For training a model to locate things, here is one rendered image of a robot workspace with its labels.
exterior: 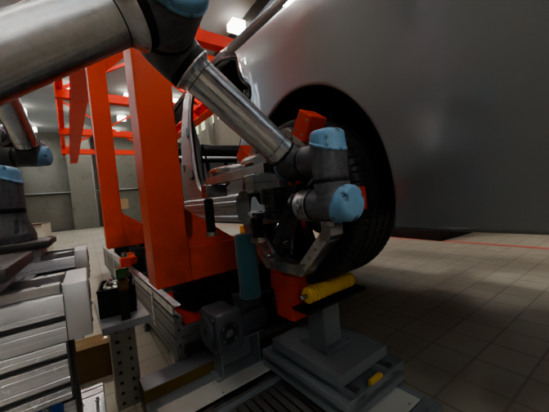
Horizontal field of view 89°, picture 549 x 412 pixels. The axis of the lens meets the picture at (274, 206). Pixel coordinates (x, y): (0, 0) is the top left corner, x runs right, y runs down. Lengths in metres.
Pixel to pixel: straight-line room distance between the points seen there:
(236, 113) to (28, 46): 0.34
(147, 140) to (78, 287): 0.91
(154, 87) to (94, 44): 0.97
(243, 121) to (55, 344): 0.51
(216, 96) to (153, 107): 0.81
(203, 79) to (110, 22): 0.20
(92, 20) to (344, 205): 0.46
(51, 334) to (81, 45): 0.42
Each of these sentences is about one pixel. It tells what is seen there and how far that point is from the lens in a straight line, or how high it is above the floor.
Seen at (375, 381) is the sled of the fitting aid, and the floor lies 0.17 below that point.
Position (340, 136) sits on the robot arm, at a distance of 0.59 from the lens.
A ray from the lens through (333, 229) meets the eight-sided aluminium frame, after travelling 0.90.
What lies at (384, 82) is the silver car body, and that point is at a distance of 0.97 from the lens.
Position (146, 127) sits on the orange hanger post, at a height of 1.23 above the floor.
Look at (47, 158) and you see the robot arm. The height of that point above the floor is 1.10.
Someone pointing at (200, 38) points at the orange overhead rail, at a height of 3.27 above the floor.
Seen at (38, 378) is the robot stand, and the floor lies 0.64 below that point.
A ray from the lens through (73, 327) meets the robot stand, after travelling 0.58.
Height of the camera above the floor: 0.88
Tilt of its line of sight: 2 degrees down
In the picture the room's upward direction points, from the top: 6 degrees counter-clockwise
